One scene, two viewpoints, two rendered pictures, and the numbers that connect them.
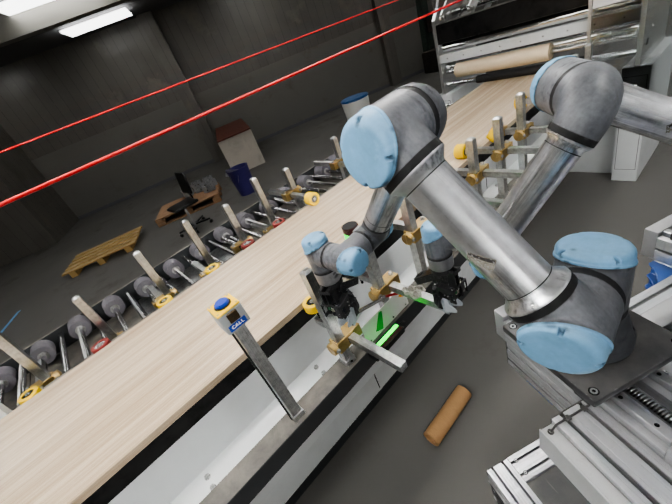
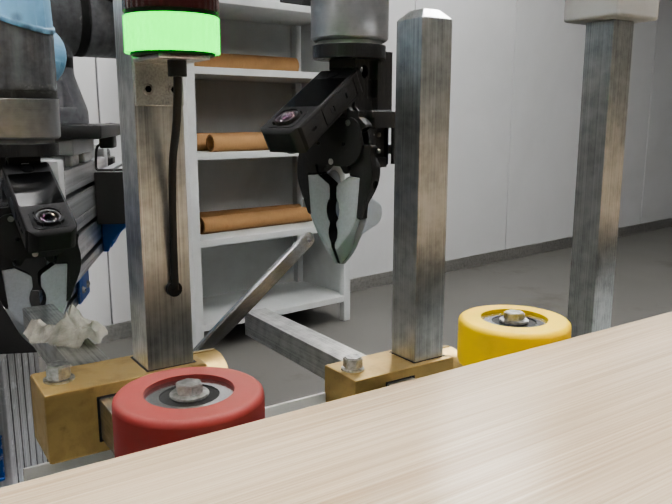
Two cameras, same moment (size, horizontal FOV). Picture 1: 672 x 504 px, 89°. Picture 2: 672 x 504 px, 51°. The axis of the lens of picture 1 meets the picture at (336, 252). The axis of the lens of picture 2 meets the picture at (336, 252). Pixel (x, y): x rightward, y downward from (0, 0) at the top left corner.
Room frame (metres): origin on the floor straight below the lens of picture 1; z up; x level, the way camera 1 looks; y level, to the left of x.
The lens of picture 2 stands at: (1.54, 0.01, 1.05)
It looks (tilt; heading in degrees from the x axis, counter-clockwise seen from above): 11 degrees down; 178
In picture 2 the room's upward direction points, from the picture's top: straight up
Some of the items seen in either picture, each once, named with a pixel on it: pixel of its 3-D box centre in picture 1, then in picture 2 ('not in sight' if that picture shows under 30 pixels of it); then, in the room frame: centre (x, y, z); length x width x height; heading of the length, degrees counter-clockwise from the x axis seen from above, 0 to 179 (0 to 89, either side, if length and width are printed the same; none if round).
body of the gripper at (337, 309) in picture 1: (335, 295); (353, 109); (0.83, 0.05, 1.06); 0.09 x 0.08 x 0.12; 142
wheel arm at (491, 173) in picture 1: (481, 172); not in sight; (1.44, -0.78, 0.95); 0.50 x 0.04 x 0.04; 32
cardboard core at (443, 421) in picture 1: (448, 414); not in sight; (0.95, -0.21, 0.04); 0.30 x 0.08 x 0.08; 122
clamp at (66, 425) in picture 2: (383, 286); (136, 398); (1.05, -0.12, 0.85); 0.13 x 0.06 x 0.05; 122
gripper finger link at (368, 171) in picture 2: not in sight; (355, 173); (0.86, 0.05, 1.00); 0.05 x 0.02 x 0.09; 52
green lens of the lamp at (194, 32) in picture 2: not in sight; (172, 35); (1.07, -0.08, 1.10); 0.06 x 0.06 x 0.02
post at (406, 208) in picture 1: (413, 235); not in sight; (1.16, -0.32, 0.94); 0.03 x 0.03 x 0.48; 32
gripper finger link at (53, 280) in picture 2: (449, 308); (48, 298); (0.80, -0.28, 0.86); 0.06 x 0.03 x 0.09; 32
